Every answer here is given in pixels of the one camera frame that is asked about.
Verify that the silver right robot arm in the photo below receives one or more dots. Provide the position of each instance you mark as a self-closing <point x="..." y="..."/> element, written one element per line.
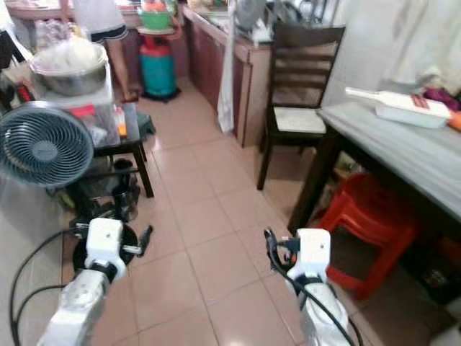
<point x="320" y="317"/>

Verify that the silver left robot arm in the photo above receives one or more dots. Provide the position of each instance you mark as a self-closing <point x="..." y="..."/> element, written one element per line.
<point x="75" y="306"/>

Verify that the black kitchen appliance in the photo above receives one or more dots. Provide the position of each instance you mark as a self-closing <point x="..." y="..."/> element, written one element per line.
<point x="124" y="187"/>

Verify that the red plastic stool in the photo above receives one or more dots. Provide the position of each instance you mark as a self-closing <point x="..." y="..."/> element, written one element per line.
<point x="367" y="223"/>

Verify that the small dark side table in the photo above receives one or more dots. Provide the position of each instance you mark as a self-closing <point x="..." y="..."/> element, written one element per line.
<point x="133" y="140"/>

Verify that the clear plastic storage box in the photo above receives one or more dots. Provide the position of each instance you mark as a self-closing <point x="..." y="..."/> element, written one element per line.
<point x="101" y="119"/>

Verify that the grey standing fan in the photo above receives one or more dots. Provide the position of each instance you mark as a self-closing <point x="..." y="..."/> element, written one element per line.
<point x="43" y="144"/>

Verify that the grey-topped dining table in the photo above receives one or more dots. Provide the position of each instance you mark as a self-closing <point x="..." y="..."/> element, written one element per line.
<point x="396" y="148"/>

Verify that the dark wooden dining chair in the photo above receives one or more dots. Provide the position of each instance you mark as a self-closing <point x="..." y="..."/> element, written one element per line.
<point x="302" y="76"/>

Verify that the white hanging plastic bag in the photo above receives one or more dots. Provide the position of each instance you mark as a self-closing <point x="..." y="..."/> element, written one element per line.
<point x="227" y="86"/>

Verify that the teal gas cylinder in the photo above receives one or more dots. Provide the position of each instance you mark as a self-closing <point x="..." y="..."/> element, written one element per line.
<point x="158" y="68"/>

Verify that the white plastic tray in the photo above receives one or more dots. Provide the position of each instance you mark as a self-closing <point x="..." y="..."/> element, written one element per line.
<point x="407" y="119"/>

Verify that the large metal bowl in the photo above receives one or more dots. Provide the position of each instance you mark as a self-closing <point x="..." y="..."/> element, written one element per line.
<point x="72" y="72"/>

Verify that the reddish brown kitchen cabinet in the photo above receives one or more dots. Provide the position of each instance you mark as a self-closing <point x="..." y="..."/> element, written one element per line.
<point x="212" y="61"/>

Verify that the magenta cloth item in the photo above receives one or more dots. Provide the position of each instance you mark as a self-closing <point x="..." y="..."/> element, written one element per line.
<point x="445" y="97"/>

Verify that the green plastic bowl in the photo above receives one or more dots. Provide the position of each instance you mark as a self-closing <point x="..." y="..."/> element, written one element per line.
<point x="155" y="18"/>

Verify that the person in white shirt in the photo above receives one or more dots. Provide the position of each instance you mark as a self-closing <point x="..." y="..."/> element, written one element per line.
<point x="101" y="18"/>

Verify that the black chair back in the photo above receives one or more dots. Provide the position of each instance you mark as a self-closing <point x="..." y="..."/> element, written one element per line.
<point x="11" y="50"/>

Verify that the white hanging cloth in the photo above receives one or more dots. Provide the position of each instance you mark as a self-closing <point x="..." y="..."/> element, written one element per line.
<point x="421" y="40"/>

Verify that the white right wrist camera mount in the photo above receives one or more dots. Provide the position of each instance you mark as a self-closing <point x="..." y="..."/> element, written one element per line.
<point x="313" y="254"/>

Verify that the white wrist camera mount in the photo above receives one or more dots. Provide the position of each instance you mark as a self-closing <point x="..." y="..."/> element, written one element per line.
<point x="313" y="254"/>
<point x="104" y="241"/>

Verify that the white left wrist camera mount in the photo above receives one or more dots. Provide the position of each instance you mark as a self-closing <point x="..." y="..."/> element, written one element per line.
<point x="104" y="241"/>

